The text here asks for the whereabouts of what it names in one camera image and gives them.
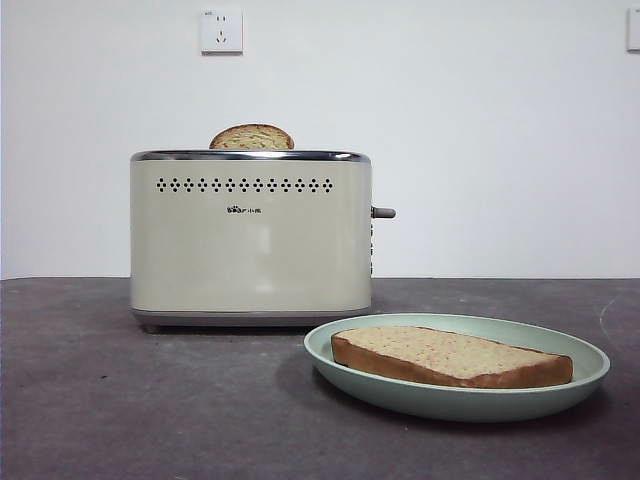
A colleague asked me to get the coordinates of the cream two-slot toaster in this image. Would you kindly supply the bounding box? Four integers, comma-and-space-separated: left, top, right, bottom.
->
129, 148, 374, 334

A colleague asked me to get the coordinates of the large brown bread slice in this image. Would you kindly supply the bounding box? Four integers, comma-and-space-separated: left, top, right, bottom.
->
330, 325, 575, 389

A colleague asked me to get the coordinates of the white wall power socket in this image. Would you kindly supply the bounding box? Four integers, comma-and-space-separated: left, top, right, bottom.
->
200, 8, 245, 56

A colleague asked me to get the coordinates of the pale green round plate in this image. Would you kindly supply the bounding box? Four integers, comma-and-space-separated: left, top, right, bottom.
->
303, 312, 612, 424

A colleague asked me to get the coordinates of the small brown bread slice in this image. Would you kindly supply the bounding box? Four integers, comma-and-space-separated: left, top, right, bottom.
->
208, 123, 295, 150

